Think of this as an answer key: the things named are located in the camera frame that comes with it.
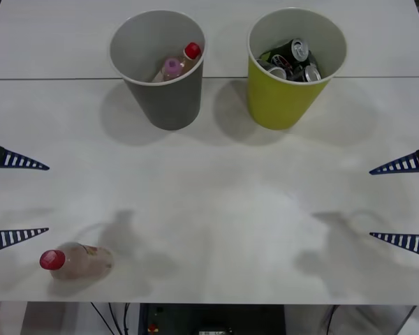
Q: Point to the red-capped bottle with orange label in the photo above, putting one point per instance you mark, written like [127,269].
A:
[80,261]

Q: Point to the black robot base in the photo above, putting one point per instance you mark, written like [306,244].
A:
[213,319]

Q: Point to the silver-topped drink can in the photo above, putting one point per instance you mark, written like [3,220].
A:
[276,71]
[312,72]

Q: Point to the yellow-green plastic bin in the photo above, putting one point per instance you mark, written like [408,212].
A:
[283,104]

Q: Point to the black can with silver top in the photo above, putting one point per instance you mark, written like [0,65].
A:
[299,49]

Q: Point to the red and black can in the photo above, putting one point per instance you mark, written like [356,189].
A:
[283,60]

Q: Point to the grey plastic bin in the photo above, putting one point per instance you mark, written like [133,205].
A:
[171,104]

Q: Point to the pink-capped clear bottle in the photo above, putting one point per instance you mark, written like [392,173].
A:
[172,66]

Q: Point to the small red-capped clear bottle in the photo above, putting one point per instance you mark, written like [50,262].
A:
[192,50]

